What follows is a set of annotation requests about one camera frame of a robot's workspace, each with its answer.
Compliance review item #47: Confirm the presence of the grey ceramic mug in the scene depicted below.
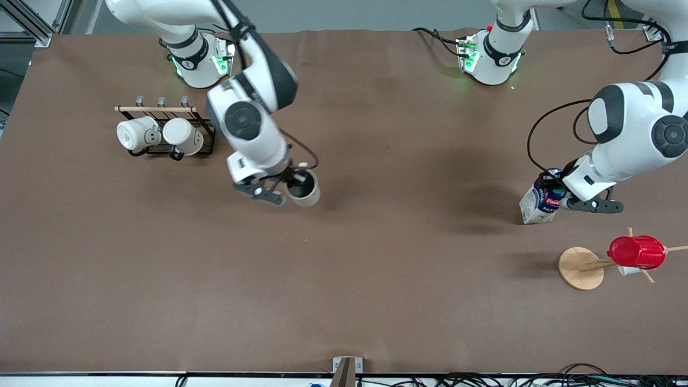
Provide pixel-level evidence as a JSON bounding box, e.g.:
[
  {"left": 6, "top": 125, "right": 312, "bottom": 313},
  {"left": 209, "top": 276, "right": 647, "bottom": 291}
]
[{"left": 284, "top": 162, "right": 321, "bottom": 208}]

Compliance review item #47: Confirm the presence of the blue white milk carton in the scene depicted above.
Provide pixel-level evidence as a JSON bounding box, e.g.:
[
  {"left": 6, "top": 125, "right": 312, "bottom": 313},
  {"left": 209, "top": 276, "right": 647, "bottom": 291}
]
[{"left": 519, "top": 168, "right": 568, "bottom": 225}]

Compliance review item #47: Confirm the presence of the red plastic cup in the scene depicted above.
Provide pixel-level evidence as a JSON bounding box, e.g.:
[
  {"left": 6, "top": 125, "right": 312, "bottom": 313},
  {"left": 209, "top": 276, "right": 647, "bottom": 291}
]
[{"left": 607, "top": 235, "right": 667, "bottom": 270}]

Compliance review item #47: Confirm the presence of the wooden mug tree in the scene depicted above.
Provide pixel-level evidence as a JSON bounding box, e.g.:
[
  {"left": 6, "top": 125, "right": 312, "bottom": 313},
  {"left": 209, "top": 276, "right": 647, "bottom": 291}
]
[{"left": 557, "top": 227, "right": 688, "bottom": 291}]

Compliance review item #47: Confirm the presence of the brown paper table cover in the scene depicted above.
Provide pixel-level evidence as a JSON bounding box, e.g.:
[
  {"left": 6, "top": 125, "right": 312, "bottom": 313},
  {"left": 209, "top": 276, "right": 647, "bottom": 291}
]
[{"left": 0, "top": 28, "right": 688, "bottom": 375}]

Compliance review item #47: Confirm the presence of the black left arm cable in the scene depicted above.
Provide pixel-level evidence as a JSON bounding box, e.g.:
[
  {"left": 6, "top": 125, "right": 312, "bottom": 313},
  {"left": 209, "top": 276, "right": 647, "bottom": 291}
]
[{"left": 527, "top": 0, "right": 673, "bottom": 181}]

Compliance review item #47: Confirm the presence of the black wire mug rack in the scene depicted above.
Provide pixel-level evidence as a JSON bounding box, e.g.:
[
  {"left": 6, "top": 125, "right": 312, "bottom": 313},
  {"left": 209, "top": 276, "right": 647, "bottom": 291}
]
[{"left": 114, "top": 96, "right": 218, "bottom": 161}]

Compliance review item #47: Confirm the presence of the white mug with black handle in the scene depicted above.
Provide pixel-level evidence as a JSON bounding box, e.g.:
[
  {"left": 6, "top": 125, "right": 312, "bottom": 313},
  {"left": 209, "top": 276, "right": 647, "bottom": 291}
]
[
  {"left": 162, "top": 118, "right": 205, "bottom": 161},
  {"left": 117, "top": 117, "right": 162, "bottom": 156}
]

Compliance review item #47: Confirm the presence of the aluminium frame profile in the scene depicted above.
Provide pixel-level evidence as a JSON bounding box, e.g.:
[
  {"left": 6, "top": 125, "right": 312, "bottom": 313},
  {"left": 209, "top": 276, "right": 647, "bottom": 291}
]
[
  {"left": 642, "top": 0, "right": 688, "bottom": 42},
  {"left": 0, "top": 0, "right": 73, "bottom": 48}
]

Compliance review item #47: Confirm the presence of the black left base cable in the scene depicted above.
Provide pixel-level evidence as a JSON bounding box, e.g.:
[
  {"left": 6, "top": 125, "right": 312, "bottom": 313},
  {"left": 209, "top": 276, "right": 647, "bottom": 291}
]
[{"left": 413, "top": 27, "right": 464, "bottom": 57}]

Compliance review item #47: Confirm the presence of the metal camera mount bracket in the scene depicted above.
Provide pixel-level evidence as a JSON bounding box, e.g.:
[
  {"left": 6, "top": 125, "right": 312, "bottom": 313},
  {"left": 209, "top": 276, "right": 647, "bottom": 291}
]
[{"left": 329, "top": 356, "right": 363, "bottom": 387}]

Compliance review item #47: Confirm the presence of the black cable bundle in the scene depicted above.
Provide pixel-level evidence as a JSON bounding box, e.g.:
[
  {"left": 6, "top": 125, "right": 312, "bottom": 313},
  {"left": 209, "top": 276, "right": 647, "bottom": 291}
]
[{"left": 355, "top": 363, "right": 688, "bottom": 387}]

